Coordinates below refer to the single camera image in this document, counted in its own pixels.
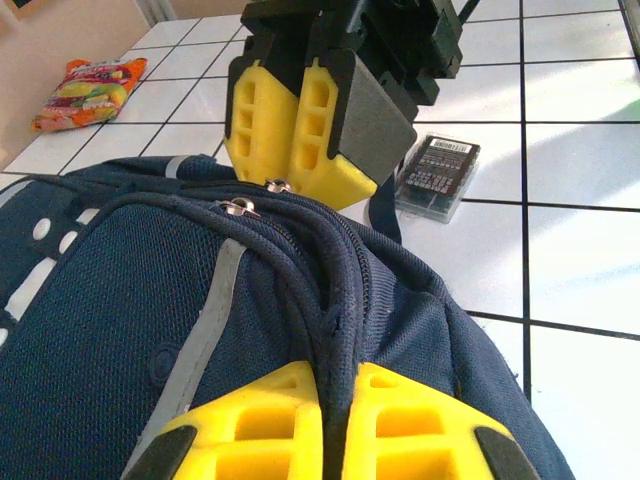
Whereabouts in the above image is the orange snack packet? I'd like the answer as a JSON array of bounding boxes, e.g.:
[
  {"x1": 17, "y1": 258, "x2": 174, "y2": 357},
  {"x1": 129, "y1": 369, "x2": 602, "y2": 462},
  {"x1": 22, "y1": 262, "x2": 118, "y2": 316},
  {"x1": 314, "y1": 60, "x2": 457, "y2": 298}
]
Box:
[{"x1": 30, "y1": 57, "x2": 149, "y2": 134}]

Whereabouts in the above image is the navy blue backpack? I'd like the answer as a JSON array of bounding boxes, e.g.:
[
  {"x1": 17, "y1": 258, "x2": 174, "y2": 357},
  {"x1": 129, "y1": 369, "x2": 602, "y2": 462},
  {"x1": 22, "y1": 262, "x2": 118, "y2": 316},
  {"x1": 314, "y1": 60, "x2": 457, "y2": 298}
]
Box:
[{"x1": 0, "y1": 154, "x2": 576, "y2": 480}]

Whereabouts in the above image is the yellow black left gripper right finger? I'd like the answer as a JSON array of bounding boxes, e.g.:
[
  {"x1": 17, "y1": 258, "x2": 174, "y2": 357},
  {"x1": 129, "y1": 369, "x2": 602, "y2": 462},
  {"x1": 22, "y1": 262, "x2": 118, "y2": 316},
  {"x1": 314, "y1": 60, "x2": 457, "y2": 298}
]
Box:
[{"x1": 344, "y1": 362, "x2": 541, "y2": 480}]

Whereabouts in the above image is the clear case with black contents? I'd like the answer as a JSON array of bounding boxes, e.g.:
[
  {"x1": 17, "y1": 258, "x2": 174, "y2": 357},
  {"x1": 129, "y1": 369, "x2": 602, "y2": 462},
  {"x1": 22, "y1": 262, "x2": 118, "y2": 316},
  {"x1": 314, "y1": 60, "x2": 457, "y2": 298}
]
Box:
[{"x1": 394, "y1": 133, "x2": 482, "y2": 225}]

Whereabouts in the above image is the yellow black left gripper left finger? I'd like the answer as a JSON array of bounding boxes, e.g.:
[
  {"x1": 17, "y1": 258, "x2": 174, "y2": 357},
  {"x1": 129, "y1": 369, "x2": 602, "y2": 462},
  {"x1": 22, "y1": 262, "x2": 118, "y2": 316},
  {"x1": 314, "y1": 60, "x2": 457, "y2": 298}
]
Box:
[{"x1": 119, "y1": 362, "x2": 326, "y2": 480}]

